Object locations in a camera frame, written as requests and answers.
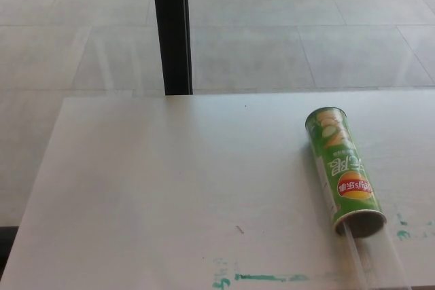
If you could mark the black window frame post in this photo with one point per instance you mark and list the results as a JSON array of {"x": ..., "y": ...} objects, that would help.
[{"x": 172, "y": 28}]

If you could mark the clear plastic chips tray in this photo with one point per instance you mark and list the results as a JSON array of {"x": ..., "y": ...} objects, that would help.
[{"x": 372, "y": 259}]

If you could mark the green chips tube can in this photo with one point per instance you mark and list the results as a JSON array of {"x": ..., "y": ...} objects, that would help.
[{"x": 340, "y": 164}]

